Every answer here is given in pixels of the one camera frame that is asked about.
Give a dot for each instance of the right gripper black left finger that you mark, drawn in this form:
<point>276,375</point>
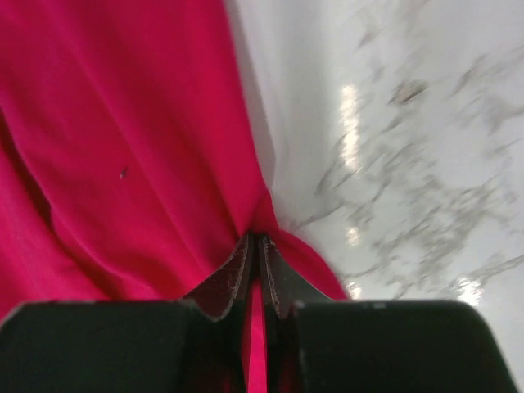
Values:
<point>212,359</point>

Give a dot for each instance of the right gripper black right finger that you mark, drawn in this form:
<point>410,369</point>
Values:
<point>283,288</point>

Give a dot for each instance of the red t-shirt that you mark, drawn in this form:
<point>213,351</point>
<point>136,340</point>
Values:
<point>128,176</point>

